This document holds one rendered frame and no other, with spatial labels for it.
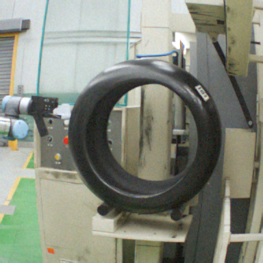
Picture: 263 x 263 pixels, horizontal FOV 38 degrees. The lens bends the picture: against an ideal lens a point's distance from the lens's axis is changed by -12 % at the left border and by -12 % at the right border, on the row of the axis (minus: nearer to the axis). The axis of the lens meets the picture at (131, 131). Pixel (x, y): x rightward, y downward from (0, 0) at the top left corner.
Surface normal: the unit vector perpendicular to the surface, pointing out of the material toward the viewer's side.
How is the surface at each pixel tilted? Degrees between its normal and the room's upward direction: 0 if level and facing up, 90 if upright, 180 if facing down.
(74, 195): 90
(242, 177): 90
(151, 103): 90
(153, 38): 90
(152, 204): 100
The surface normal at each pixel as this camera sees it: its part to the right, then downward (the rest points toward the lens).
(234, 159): -0.22, 0.07
